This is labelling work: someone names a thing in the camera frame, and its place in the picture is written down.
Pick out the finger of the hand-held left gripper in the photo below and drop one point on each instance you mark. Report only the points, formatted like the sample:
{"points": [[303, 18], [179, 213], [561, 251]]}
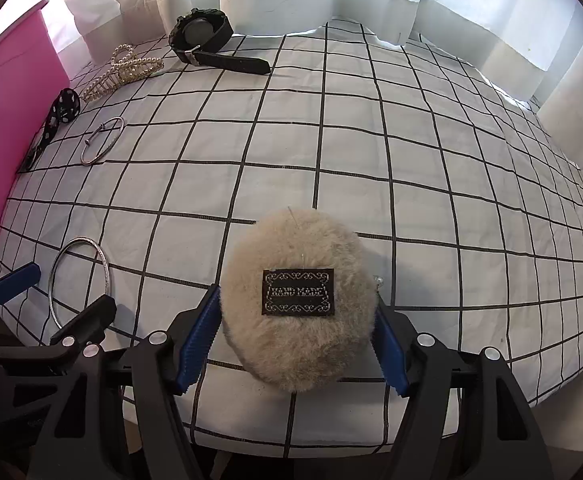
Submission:
{"points": [[16, 281], [87, 316]]}

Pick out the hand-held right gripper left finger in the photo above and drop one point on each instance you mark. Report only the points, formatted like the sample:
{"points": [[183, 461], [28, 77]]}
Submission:
{"points": [[197, 342]]}

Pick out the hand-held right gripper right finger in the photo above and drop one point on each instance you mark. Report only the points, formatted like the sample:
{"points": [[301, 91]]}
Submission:
{"points": [[390, 355]]}

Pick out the beige fluffy pouch black label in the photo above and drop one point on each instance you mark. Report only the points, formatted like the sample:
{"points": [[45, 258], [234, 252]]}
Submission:
{"points": [[296, 305]]}

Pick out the large silver bangle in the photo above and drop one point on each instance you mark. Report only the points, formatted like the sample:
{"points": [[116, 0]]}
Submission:
{"points": [[106, 275]]}

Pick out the pink plastic box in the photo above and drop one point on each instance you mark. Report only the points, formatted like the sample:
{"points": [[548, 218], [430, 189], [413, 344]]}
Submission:
{"points": [[6, 110]]}

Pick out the thin silver bangle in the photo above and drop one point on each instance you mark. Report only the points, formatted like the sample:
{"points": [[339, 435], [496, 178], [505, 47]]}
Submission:
{"points": [[114, 135]]}

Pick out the black polka dot hair bow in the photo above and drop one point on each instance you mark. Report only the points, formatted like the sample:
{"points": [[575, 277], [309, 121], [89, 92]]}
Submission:
{"points": [[66, 105]]}

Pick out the white black-grid bedsheet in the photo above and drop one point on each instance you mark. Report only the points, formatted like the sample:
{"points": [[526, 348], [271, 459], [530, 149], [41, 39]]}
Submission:
{"points": [[371, 135]]}

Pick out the pearl hair claw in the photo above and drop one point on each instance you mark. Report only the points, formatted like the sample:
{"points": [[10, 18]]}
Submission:
{"points": [[131, 67]]}

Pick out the black wrist watch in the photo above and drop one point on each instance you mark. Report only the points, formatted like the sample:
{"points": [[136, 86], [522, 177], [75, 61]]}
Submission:
{"points": [[199, 32]]}

